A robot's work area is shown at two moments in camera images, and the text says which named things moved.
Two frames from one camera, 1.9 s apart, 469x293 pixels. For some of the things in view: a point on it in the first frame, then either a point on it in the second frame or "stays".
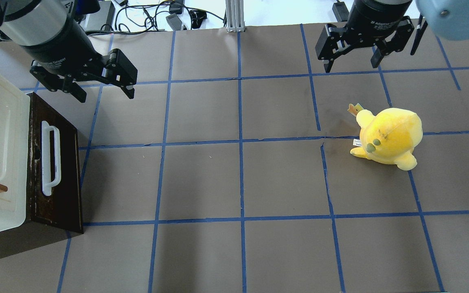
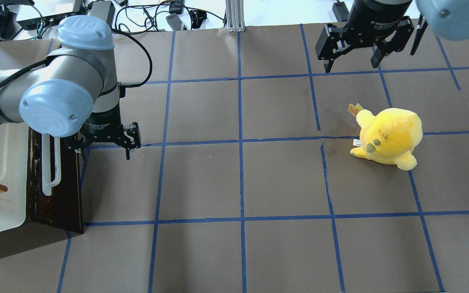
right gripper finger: x=404 y=30 stays
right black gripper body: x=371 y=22 stays
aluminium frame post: x=235 y=16 stays
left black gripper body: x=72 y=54 -> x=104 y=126
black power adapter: x=175 y=22 stays
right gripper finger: x=329 y=44 stays
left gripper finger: x=120 y=71 -> x=133 y=130
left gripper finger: x=53 y=82 -> x=79 y=143
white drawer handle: x=46 y=184 stays
